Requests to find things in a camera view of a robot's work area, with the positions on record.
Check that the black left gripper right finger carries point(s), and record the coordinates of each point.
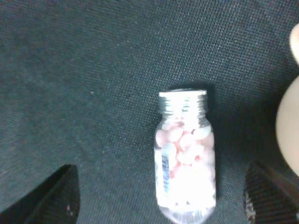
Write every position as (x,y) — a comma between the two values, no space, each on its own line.
(269,197)

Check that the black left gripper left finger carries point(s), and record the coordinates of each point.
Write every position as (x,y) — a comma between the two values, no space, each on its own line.
(55,201)

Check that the clear bottle of pink candies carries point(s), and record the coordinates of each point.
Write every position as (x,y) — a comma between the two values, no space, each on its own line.
(184,157)

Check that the cream ceramic teapot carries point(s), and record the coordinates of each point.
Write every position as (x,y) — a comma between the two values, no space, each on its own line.
(287,126)

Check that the black table cloth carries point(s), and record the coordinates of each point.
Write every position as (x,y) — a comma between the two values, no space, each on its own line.
(79,81)

